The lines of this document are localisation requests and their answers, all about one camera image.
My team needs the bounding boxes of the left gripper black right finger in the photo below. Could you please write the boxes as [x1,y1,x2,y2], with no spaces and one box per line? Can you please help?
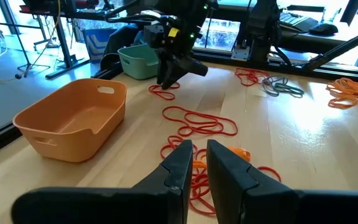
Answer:
[206,139,358,224]

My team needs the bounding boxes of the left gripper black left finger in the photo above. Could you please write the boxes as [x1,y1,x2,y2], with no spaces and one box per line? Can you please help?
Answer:
[11,139,194,224]

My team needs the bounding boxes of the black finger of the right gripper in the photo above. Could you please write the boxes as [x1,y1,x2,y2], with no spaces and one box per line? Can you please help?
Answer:
[156,49,169,86]
[160,55,209,91]

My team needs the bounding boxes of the mixed colour rubber band pile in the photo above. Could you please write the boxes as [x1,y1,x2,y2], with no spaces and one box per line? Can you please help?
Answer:
[159,135,282,217]

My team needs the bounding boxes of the grey rubber bands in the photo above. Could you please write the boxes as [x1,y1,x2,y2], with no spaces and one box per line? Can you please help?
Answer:
[260,75,305,98]

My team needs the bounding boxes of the mint green plastic basket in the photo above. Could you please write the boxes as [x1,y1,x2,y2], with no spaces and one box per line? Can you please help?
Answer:
[117,43,160,80]

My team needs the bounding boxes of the black chair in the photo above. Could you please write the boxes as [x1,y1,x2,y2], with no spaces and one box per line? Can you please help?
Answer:
[99,24,142,72]

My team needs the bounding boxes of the blue storage bin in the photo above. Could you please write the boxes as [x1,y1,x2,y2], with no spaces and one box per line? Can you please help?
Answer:
[81,27,118,62]

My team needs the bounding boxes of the black workbench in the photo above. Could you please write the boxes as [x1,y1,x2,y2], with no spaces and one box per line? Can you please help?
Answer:
[19,0,127,79]

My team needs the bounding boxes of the orange plastic basket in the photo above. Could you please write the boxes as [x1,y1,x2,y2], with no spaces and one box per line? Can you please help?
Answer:
[12,78,128,164]

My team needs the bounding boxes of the black desk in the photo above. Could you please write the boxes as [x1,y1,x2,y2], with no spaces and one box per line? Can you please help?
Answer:
[278,6,358,68]

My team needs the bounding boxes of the black computer mouse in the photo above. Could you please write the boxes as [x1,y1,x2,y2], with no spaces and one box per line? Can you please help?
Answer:
[308,22,339,36]

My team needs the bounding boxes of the orange and red band pile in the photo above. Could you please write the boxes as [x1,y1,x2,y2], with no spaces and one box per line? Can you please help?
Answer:
[325,77,358,110]

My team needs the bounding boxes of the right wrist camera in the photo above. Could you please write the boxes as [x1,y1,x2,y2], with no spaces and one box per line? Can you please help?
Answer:
[143,23,167,50]

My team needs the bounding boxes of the yellow cable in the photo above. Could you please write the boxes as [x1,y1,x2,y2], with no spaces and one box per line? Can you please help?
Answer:
[31,0,62,68]

